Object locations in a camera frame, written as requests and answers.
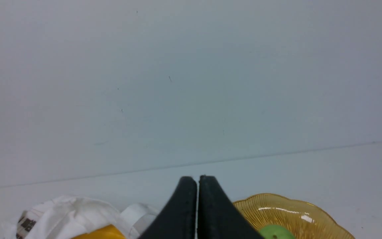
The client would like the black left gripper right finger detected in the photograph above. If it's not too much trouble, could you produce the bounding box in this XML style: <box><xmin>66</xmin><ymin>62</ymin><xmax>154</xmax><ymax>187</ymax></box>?
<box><xmin>198</xmin><ymin>175</ymin><xmax>263</xmax><ymax>239</ymax></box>

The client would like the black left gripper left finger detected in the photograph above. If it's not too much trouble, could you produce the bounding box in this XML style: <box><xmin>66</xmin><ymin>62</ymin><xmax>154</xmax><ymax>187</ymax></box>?
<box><xmin>139</xmin><ymin>176</ymin><xmax>198</xmax><ymax>239</ymax></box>

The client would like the green apple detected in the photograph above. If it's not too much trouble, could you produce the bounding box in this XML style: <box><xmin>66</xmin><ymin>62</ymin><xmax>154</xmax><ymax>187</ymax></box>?
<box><xmin>259</xmin><ymin>224</ymin><xmax>295</xmax><ymax>239</ymax></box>

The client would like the white cloth bag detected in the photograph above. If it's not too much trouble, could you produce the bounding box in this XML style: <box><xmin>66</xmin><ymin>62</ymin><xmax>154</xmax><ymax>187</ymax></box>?
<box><xmin>3</xmin><ymin>196</ymin><xmax>159</xmax><ymax>239</ymax></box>

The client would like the yellow banana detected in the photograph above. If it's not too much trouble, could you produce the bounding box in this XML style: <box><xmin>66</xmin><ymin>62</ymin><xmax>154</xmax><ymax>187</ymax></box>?
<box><xmin>73</xmin><ymin>225</ymin><xmax>126</xmax><ymax>239</ymax></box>

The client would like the amber plastic plate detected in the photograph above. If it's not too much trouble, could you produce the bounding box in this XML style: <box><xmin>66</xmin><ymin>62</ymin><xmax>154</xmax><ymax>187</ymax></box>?
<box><xmin>233</xmin><ymin>193</ymin><xmax>355</xmax><ymax>239</ymax></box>

